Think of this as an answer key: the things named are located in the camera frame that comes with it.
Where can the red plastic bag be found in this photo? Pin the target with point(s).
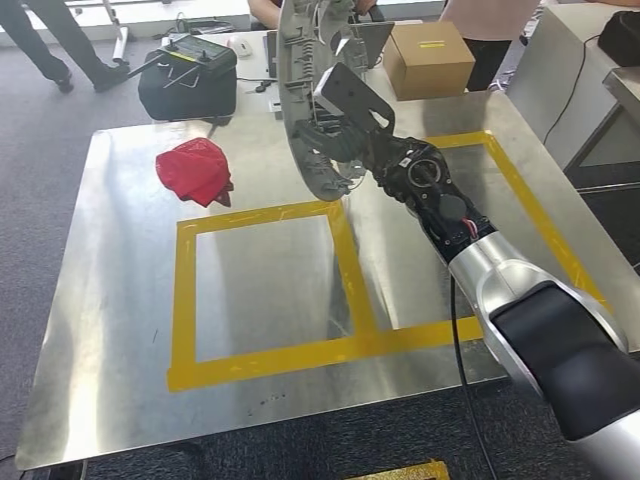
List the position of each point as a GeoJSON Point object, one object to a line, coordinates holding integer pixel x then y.
{"type": "Point", "coordinates": [192, 169]}

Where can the steel workbench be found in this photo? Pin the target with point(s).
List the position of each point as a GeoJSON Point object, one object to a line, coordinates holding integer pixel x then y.
{"type": "Point", "coordinates": [125, 298]}

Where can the white computer mouse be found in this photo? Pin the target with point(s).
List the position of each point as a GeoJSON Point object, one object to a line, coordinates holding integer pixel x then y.
{"type": "Point", "coordinates": [241, 48]}

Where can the silver plastic hubcap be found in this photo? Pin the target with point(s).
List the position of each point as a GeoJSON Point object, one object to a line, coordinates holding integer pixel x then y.
{"type": "Point", "coordinates": [290, 79]}

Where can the grey laptop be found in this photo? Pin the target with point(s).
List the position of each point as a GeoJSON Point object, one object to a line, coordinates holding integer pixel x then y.
{"type": "Point", "coordinates": [375, 40]}

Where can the steel table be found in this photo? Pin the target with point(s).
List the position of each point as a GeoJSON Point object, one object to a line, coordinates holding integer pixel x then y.
{"type": "Point", "coordinates": [625, 86]}

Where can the wrist camera with black bracket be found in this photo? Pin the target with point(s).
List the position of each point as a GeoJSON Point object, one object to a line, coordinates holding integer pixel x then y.
{"type": "Point", "coordinates": [350, 93]}

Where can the black device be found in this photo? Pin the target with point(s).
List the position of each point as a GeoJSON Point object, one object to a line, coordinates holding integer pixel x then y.
{"type": "Point", "coordinates": [623, 40]}

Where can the black remote controller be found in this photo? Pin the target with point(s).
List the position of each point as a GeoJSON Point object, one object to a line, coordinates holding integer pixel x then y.
{"type": "Point", "coordinates": [200, 50]}

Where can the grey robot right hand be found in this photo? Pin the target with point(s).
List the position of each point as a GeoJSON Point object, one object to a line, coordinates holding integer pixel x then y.
{"type": "Point", "coordinates": [345, 149]}

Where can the silver tube stand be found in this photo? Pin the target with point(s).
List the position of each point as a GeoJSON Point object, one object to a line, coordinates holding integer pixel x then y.
{"type": "Point", "coordinates": [120, 46]}

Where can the silver black robot right arm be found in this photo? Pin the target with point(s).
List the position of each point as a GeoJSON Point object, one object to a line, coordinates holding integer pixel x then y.
{"type": "Point", "coordinates": [550, 344]}

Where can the person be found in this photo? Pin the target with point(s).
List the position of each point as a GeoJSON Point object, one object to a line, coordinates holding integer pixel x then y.
{"type": "Point", "coordinates": [110, 76]}
{"type": "Point", "coordinates": [263, 10]}
{"type": "Point", "coordinates": [490, 20]}

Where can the cardboard box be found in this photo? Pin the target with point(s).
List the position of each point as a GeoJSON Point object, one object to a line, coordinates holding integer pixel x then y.
{"type": "Point", "coordinates": [430, 66]}

